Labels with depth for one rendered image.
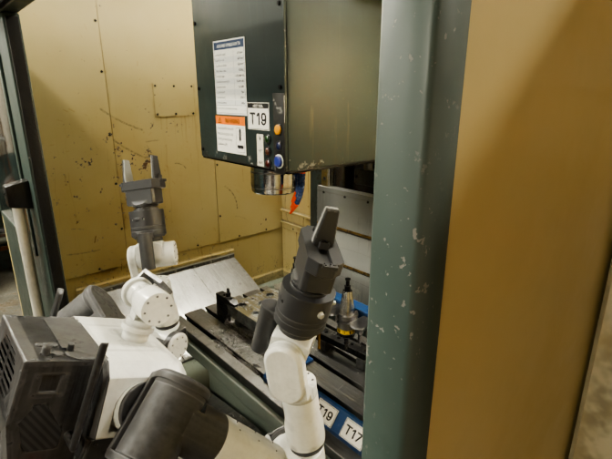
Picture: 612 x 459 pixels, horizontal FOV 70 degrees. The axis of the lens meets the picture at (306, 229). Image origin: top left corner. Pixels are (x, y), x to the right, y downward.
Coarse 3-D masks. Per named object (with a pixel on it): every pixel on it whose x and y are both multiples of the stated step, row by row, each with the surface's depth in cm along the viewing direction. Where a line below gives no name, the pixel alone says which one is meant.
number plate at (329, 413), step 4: (320, 400) 128; (320, 404) 127; (324, 404) 126; (328, 404) 125; (320, 408) 126; (324, 408) 125; (328, 408) 125; (332, 408) 124; (324, 412) 125; (328, 412) 124; (332, 412) 123; (336, 412) 123; (324, 416) 124; (328, 416) 124; (332, 416) 123; (336, 416) 122; (324, 420) 124; (328, 420) 123; (332, 420) 122; (328, 424) 122
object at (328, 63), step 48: (192, 0) 129; (240, 0) 112; (288, 0) 101; (336, 0) 110; (288, 48) 104; (336, 48) 113; (288, 96) 107; (336, 96) 117; (288, 144) 110; (336, 144) 121
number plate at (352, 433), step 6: (348, 420) 120; (342, 426) 120; (348, 426) 119; (354, 426) 118; (360, 426) 117; (342, 432) 119; (348, 432) 118; (354, 432) 117; (360, 432) 116; (348, 438) 117; (354, 438) 116; (360, 438) 115; (354, 444) 115; (360, 444) 114; (360, 450) 114
